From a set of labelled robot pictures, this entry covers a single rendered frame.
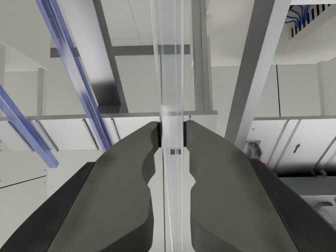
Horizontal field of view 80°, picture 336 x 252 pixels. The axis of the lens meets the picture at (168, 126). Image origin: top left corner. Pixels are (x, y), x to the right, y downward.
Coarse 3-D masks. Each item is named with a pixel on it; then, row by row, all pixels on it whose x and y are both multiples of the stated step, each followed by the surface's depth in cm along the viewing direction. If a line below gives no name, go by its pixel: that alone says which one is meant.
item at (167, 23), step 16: (160, 0) 8; (176, 0) 8; (160, 16) 8; (176, 16) 8; (160, 32) 9; (176, 32) 9; (160, 48) 9; (176, 48) 9; (160, 64) 10; (176, 64) 10; (160, 80) 10; (176, 80) 10; (160, 96) 11; (176, 96) 11; (160, 112) 12; (176, 112) 11; (176, 128) 12; (176, 144) 13; (176, 160) 14; (176, 176) 15; (176, 192) 17; (176, 208) 19; (176, 224) 21; (176, 240) 24
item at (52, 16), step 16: (48, 0) 17; (48, 16) 18; (64, 32) 20; (64, 48) 20; (64, 64) 22; (80, 64) 23; (80, 80) 23; (80, 96) 25; (96, 112) 27; (96, 128) 29
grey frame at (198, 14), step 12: (192, 0) 63; (204, 0) 63; (192, 12) 64; (204, 12) 63; (192, 24) 65; (204, 24) 62; (192, 36) 65; (204, 36) 62; (204, 48) 62; (204, 60) 61; (204, 72) 61; (204, 84) 61; (204, 96) 61; (204, 108) 60
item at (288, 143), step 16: (256, 128) 37; (272, 128) 37; (288, 128) 37; (304, 128) 38; (320, 128) 38; (272, 144) 40; (288, 144) 40; (304, 144) 40; (320, 144) 40; (272, 160) 43; (288, 160) 44; (304, 160) 44; (320, 160) 43; (288, 176) 47; (304, 176) 47
